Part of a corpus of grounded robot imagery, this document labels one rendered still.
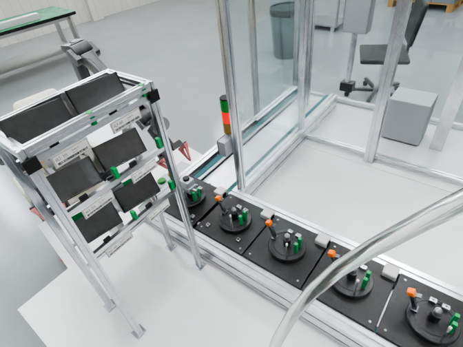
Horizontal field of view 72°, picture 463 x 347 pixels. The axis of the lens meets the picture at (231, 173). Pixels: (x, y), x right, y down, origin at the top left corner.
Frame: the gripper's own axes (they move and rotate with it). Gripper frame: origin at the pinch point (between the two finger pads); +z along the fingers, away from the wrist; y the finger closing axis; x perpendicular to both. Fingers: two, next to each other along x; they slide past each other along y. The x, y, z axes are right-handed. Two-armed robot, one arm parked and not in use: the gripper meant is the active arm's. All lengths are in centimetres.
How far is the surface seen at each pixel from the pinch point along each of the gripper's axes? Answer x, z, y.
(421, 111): -45, 49, 105
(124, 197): -22.6, -2.8, -34.1
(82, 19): 656, -442, 379
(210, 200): 6.9, 20.4, 5.0
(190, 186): 5.2, 9.7, 0.2
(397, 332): -56, 76, -6
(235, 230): -10.3, 33.1, -3.8
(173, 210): 14.2, 14.2, -8.8
